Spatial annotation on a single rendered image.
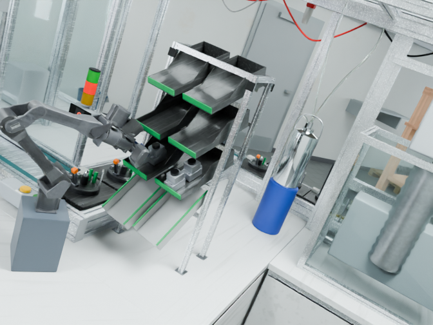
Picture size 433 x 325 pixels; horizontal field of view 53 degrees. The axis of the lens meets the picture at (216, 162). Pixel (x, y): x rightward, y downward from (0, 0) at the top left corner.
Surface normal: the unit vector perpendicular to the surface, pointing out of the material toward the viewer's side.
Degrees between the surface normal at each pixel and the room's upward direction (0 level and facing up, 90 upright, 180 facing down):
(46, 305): 0
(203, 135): 25
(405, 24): 90
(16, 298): 0
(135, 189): 45
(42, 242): 90
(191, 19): 90
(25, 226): 90
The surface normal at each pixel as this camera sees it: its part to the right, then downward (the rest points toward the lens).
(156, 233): -0.18, -0.58
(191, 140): 0.06, -0.78
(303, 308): -0.44, 0.15
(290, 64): 0.40, 0.44
